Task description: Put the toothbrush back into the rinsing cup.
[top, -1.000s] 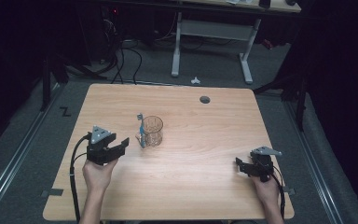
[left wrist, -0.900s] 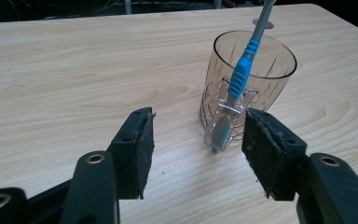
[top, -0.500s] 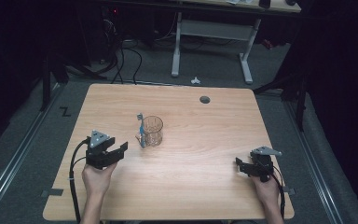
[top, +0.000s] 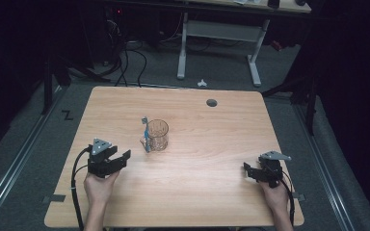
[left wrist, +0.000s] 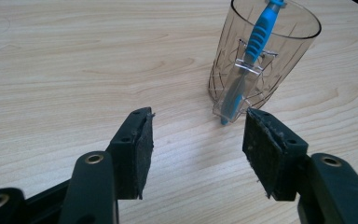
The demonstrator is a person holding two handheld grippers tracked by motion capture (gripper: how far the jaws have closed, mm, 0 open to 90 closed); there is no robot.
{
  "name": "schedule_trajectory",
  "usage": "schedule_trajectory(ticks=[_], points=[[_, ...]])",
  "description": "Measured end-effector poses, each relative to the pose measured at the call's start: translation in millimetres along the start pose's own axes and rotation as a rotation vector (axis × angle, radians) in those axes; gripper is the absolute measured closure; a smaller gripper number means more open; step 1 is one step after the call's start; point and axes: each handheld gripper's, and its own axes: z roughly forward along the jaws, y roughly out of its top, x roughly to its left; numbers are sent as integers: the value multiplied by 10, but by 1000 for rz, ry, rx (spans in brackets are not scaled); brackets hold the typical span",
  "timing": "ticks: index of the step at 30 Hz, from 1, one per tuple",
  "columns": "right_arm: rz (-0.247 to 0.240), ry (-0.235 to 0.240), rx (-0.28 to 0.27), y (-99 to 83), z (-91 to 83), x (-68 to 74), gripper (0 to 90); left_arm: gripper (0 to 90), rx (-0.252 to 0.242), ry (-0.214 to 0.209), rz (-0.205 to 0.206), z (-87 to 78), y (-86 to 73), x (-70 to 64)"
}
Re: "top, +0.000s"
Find blue and grey toothbrush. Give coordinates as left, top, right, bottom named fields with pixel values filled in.
left=141, top=115, right=152, bottom=154

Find person's right hand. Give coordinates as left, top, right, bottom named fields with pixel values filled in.
left=257, top=179, right=291, bottom=216

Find person's left hand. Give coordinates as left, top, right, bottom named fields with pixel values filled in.
left=83, top=169, right=121, bottom=207

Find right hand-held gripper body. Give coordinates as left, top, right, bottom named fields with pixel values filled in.
left=252, top=150, right=293, bottom=190

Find grey tape strip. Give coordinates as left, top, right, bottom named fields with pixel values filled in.
left=291, top=191, right=306, bottom=203
left=42, top=193, right=67, bottom=204

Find metal floor rail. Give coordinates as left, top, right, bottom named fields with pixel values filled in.
left=292, top=103, right=357, bottom=231
left=0, top=85, right=70, bottom=224

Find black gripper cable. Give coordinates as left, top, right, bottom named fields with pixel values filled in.
left=70, top=144, right=93, bottom=231
left=278, top=178, right=297, bottom=226

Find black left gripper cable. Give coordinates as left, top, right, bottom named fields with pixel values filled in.
left=70, top=144, right=93, bottom=231

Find black floor cables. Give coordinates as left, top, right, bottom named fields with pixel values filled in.
left=107, top=18, right=149, bottom=89

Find black metal stand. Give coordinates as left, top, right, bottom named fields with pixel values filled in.
left=262, top=75, right=318, bottom=137
left=40, top=52, right=73, bottom=116

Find white-framed desk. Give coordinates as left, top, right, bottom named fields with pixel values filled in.
left=107, top=0, right=312, bottom=89

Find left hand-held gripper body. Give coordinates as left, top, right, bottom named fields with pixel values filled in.
left=87, top=138, right=123, bottom=179

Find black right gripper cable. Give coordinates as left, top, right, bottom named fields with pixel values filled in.
left=278, top=178, right=297, bottom=226

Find clear patterned glass cup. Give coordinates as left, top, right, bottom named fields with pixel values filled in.
left=140, top=118, right=171, bottom=153

